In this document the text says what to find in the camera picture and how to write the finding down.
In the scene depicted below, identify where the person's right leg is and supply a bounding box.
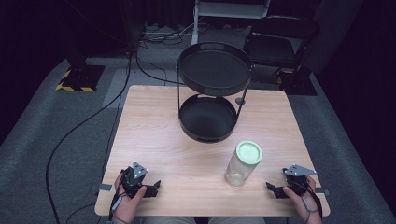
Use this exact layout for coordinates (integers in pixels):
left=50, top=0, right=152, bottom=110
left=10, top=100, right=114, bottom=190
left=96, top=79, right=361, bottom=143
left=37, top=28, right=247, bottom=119
left=207, top=216, right=266, bottom=224

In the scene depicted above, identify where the right hand-held gripper cable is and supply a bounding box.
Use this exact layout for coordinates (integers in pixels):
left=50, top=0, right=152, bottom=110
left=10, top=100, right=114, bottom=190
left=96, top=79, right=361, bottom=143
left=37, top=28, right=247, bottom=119
left=292, top=180, right=324, bottom=220

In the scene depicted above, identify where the left hand-held gripper cable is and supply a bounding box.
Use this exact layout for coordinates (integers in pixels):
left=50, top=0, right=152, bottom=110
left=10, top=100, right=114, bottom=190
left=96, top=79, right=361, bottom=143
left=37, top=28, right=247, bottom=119
left=107, top=183, right=128, bottom=222

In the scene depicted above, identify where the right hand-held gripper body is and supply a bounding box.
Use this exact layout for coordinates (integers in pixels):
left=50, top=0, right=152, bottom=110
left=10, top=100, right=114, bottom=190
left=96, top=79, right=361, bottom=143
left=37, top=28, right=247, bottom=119
left=282, top=163, right=318, bottom=197

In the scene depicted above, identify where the thin black floor cable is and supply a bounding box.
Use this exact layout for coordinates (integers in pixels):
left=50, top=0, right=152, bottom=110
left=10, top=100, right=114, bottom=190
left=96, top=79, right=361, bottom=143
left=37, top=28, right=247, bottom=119
left=92, top=91, right=123, bottom=200

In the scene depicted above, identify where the person's right hand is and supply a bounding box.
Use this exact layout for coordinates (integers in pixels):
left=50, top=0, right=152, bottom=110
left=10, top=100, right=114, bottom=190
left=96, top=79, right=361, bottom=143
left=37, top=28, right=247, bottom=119
left=282, top=175, right=323, bottom=224

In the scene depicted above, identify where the black folding chair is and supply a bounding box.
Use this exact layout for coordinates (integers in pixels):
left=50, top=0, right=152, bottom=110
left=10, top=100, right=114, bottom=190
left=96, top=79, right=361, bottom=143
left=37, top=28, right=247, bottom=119
left=244, top=14, right=321, bottom=69

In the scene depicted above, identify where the short curved black floor cable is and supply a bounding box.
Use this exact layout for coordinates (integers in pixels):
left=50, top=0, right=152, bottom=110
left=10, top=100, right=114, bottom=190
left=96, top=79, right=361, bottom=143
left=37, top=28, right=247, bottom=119
left=134, top=53, right=187, bottom=86

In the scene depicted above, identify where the person's left hand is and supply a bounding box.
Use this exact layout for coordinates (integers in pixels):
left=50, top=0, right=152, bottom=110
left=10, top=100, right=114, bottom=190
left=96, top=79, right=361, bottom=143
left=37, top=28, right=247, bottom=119
left=111, top=172, right=148, bottom=224

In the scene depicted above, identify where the tangle of floor cables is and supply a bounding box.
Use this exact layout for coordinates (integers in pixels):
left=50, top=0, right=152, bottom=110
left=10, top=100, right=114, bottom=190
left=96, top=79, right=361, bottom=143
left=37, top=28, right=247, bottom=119
left=139, top=21, right=200, bottom=49

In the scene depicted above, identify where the black base with yellow stripes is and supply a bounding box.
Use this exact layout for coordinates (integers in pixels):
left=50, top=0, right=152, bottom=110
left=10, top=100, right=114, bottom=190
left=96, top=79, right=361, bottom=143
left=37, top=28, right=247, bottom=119
left=55, top=63, right=106, bottom=93
left=276, top=66, right=318, bottom=97

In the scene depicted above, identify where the person's leg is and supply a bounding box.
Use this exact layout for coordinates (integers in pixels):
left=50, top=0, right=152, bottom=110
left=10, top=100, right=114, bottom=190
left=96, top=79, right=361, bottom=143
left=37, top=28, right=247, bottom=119
left=207, top=216, right=266, bottom=224
left=140, top=216, right=197, bottom=224

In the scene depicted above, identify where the black two-tier round rack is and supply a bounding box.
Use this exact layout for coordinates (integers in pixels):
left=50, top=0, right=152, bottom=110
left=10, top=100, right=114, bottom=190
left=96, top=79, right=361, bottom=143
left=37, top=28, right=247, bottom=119
left=177, top=41, right=255, bottom=144

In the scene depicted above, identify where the person's left leg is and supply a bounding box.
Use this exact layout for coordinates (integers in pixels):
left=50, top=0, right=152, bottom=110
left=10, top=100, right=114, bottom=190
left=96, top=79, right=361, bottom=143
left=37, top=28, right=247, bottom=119
left=140, top=216, right=197, bottom=224

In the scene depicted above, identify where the white metal stand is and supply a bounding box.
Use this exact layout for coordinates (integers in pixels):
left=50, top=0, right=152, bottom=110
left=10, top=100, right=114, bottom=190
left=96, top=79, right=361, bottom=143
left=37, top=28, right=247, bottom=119
left=190, top=0, right=273, bottom=47

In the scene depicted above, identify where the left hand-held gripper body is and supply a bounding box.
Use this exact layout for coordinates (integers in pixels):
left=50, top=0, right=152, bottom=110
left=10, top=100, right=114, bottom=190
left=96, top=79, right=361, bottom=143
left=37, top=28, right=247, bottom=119
left=120, top=161, right=149, bottom=200

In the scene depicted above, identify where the long thick black floor cable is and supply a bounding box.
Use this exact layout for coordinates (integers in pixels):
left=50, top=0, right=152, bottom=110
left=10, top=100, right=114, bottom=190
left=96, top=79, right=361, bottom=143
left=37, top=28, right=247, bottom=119
left=45, top=51, right=133, bottom=224

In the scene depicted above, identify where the glass jar with green lid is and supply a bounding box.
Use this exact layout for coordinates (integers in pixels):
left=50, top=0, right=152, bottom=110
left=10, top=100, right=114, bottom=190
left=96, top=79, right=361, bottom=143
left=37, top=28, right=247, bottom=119
left=223, top=139, right=264, bottom=188

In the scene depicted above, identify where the hand-held gripper cable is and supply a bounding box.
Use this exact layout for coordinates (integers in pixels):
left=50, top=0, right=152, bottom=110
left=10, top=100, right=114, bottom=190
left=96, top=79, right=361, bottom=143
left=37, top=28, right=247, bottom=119
left=107, top=183, right=128, bottom=222
left=292, top=180, right=324, bottom=220

